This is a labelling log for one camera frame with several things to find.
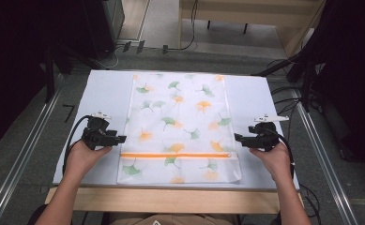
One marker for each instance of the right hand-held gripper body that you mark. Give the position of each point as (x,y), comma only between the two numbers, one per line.
(263,137)

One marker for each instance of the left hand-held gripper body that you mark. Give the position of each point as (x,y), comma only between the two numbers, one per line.
(95,134)

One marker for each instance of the leaf print mesh laundry bag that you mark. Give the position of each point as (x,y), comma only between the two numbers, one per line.
(180,131)

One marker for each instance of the person's right hand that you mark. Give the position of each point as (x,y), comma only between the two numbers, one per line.
(277,162)

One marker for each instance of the person's left hand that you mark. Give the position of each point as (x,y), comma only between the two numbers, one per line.
(80,162)

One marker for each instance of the wooden table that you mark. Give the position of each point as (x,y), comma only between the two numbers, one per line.
(170,200)

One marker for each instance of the black curtain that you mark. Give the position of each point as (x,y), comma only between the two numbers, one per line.
(352,62)
(20,47)

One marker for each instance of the light wooden bench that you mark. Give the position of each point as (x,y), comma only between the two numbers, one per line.
(249,9)

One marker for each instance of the metal floor rail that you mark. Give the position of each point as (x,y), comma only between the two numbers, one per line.
(23,150)
(324,156)

